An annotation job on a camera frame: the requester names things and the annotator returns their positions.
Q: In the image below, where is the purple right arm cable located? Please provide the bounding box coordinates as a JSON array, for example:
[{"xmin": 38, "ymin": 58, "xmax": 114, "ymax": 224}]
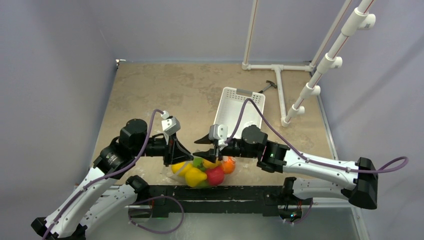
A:
[{"xmin": 226, "ymin": 97, "xmax": 409, "ymax": 175}]

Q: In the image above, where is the white plastic basket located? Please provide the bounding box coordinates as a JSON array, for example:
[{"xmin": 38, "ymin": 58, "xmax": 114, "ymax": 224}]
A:
[{"xmin": 213, "ymin": 86, "xmax": 266, "ymax": 138}]

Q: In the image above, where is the yellow bell pepper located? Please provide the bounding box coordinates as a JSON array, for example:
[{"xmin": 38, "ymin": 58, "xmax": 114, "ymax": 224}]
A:
[{"xmin": 184, "ymin": 167, "xmax": 207, "ymax": 188}]

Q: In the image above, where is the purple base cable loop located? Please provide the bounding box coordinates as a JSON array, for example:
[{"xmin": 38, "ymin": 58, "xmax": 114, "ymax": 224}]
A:
[{"xmin": 127, "ymin": 194, "xmax": 185, "ymax": 235}]

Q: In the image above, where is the white pvc pipe frame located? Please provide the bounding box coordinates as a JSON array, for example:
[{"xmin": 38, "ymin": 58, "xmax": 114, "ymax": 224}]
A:
[{"xmin": 241, "ymin": 0, "xmax": 376, "ymax": 127}]

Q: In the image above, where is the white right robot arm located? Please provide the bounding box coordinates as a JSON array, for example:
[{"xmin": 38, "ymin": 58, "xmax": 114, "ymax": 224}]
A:
[{"xmin": 194, "ymin": 124, "xmax": 379, "ymax": 210}]

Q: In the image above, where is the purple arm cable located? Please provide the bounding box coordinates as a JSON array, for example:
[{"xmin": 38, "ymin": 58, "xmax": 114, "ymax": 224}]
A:
[
  {"xmin": 226, "ymin": 97, "xmax": 409, "ymax": 175},
  {"xmin": 41, "ymin": 109, "xmax": 166, "ymax": 240}
]

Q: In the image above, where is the black hammer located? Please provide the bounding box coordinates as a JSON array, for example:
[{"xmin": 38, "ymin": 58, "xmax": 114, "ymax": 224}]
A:
[{"xmin": 258, "ymin": 80, "xmax": 278, "ymax": 94}]

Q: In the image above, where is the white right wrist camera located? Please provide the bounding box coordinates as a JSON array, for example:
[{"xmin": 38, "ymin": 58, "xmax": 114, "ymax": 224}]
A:
[{"xmin": 207, "ymin": 124, "xmax": 228, "ymax": 147}]

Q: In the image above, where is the green ridged squash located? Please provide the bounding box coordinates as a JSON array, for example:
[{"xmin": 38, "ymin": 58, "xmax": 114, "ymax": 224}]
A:
[{"xmin": 192, "ymin": 157, "xmax": 205, "ymax": 170}]

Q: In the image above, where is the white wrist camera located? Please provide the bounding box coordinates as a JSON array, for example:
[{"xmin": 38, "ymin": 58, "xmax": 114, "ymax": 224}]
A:
[
  {"xmin": 207, "ymin": 124, "xmax": 228, "ymax": 147},
  {"xmin": 160, "ymin": 110, "xmax": 181, "ymax": 136}
]

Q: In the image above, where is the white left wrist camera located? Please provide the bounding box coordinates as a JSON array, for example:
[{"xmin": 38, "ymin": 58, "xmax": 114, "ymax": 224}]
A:
[{"xmin": 160, "ymin": 110, "xmax": 181, "ymax": 136}]

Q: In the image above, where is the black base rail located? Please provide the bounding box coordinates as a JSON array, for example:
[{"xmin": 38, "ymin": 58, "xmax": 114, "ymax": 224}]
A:
[{"xmin": 71, "ymin": 184, "xmax": 361, "ymax": 220}]

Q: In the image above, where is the yellow mango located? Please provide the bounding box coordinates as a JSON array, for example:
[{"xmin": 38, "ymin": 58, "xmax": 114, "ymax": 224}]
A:
[{"xmin": 171, "ymin": 161, "xmax": 193, "ymax": 177}]

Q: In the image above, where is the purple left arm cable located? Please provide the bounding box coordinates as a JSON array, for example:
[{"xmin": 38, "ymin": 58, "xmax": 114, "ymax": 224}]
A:
[{"xmin": 41, "ymin": 109, "xmax": 166, "ymax": 240}]

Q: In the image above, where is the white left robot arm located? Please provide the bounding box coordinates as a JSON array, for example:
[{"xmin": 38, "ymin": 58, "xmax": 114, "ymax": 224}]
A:
[{"xmin": 31, "ymin": 115, "xmax": 193, "ymax": 240}]

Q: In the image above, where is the orange fruit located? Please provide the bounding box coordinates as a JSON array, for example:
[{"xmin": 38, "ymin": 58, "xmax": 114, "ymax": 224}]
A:
[{"xmin": 220, "ymin": 156, "xmax": 236, "ymax": 175}]

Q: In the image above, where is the clear zip top bag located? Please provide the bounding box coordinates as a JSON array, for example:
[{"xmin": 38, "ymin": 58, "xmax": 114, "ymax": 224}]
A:
[{"xmin": 162, "ymin": 156, "xmax": 237, "ymax": 189}]

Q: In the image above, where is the red apple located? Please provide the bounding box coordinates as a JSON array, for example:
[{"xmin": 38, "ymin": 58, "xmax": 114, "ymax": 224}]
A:
[{"xmin": 205, "ymin": 166, "xmax": 225, "ymax": 186}]

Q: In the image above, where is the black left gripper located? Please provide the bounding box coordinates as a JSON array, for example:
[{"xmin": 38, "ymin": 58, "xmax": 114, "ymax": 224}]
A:
[{"xmin": 133, "ymin": 130, "xmax": 194, "ymax": 166}]

